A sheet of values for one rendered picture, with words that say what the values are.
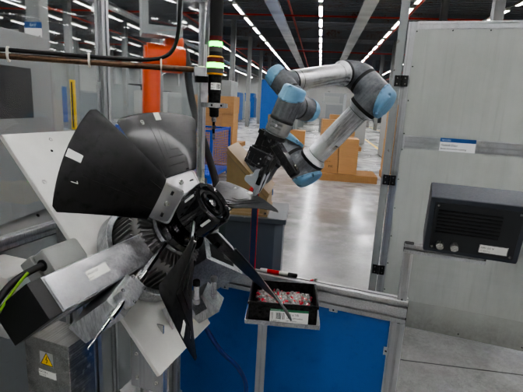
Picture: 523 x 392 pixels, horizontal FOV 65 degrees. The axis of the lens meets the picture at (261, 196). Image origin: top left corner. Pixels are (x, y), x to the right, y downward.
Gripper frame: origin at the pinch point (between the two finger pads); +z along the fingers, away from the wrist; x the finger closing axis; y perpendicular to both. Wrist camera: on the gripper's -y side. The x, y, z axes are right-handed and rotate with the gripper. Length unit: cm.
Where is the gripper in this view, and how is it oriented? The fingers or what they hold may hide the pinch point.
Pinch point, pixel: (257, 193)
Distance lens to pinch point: 132.8
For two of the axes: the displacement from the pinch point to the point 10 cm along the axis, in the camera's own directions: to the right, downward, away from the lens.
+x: -3.4, 1.7, -9.2
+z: -3.8, 8.7, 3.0
